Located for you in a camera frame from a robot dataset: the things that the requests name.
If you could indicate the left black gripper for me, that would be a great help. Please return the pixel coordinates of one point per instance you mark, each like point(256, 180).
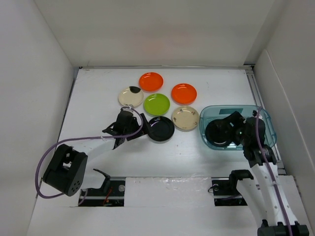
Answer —
point(144, 132)

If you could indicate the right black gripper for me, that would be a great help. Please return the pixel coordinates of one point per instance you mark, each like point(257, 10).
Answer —
point(236, 119)

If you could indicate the green plate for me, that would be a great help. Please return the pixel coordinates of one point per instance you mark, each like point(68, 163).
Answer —
point(157, 104)

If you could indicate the cream plate with black patch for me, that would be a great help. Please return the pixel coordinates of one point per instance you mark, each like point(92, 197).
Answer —
point(132, 95)

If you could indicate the orange plate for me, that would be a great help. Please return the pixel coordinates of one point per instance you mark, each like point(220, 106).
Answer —
point(184, 93)
point(151, 81)

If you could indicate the cream plate with flowers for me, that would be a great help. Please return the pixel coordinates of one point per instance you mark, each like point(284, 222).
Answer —
point(185, 118)

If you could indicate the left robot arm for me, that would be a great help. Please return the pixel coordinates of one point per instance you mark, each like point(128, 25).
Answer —
point(66, 170)

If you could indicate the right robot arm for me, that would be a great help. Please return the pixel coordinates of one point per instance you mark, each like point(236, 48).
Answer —
point(260, 186)

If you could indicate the teal plastic bin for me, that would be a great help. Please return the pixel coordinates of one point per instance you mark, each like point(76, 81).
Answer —
point(210, 113)

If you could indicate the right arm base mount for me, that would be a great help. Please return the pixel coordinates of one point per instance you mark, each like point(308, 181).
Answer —
point(231, 194)

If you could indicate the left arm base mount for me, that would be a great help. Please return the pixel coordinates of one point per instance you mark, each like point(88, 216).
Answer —
point(108, 193)

